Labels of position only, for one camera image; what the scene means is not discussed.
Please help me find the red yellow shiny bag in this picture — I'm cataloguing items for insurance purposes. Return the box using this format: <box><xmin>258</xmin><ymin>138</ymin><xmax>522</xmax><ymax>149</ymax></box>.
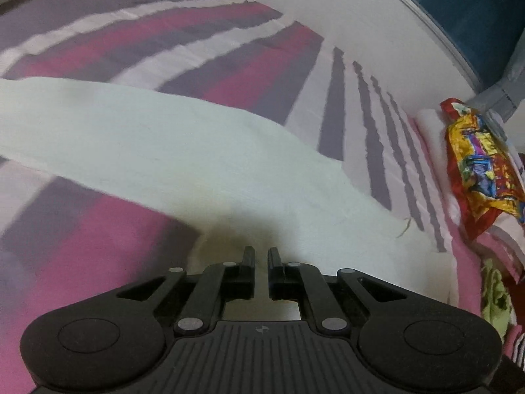
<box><xmin>440</xmin><ymin>98</ymin><xmax>525</xmax><ymax>241</ymax></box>

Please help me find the striped pink purple bedsheet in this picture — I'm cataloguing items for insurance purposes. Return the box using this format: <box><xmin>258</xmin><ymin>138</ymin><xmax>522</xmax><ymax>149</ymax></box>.
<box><xmin>0</xmin><ymin>0</ymin><xmax>485</xmax><ymax>394</ymax></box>

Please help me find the pink white striped cloth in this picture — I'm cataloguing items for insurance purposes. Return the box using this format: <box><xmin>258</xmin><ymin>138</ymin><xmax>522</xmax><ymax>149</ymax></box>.
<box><xmin>502</xmin><ymin>323</ymin><xmax>525</xmax><ymax>372</ymax></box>

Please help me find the white pink striped pillow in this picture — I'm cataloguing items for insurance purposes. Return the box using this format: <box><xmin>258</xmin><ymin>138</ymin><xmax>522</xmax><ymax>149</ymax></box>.
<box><xmin>413</xmin><ymin>108</ymin><xmax>525</xmax><ymax>280</ymax></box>

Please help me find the grey curtain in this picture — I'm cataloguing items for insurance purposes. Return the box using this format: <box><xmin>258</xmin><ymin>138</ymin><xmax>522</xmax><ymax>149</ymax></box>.
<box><xmin>471</xmin><ymin>47</ymin><xmax>525</xmax><ymax>124</ymax></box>

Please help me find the window with white frame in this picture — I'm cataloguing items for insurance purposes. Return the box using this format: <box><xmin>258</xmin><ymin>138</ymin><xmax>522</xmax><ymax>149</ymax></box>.
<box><xmin>352</xmin><ymin>0</ymin><xmax>525</xmax><ymax>88</ymax></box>

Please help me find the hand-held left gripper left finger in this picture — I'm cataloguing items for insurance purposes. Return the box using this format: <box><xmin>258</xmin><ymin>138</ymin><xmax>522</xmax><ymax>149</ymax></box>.
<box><xmin>116</xmin><ymin>247</ymin><xmax>256</xmax><ymax>339</ymax></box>

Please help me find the light green cloth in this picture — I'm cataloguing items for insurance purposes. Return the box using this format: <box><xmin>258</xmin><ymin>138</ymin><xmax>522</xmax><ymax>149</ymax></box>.
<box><xmin>480</xmin><ymin>258</ymin><xmax>514</xmax><ymax>338</ymax></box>

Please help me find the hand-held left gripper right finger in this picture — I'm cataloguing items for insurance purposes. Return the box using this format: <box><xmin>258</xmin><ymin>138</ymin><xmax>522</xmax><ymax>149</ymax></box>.
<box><xmin>267</xmin><ymin>247</ymin><xmax>411</xmax><ymax>339</ymax></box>

